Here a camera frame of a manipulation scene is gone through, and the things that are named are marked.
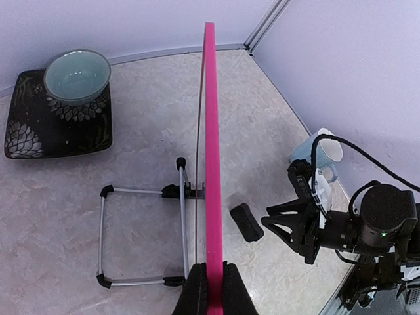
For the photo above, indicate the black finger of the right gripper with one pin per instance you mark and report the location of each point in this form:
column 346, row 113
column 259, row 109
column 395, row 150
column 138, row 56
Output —
column 287, row 227
column 296, row 207

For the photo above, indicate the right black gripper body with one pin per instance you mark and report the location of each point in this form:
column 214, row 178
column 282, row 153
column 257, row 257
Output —
column 306, row 238

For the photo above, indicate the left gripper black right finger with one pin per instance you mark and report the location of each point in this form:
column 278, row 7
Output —
column 236, row 299

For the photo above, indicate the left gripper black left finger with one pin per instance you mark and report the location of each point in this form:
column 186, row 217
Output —
column 193, row 298

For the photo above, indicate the pink framed whiteboard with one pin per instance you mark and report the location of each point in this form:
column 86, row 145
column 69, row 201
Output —
column 208, row 245

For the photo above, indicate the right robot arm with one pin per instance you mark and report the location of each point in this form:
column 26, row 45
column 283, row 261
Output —
column 384, row 233

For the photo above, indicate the light blue mug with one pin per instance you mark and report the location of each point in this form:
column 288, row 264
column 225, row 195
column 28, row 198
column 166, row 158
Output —
column 328, row 154

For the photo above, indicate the black floral square plate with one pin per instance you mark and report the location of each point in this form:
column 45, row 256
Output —
column 40, row 126

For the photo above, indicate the green ceramic bowl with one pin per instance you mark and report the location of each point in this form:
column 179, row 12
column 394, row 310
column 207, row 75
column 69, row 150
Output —
column 77, row 77

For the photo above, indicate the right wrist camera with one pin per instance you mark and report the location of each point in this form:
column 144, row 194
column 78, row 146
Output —
column 318, row 190

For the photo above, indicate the whiteboard wire stand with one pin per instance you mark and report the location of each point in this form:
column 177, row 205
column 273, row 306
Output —
column 144, row 234

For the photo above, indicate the right aluminium frame post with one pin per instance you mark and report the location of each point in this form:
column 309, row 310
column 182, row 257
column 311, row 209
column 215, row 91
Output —
column 263, row 27

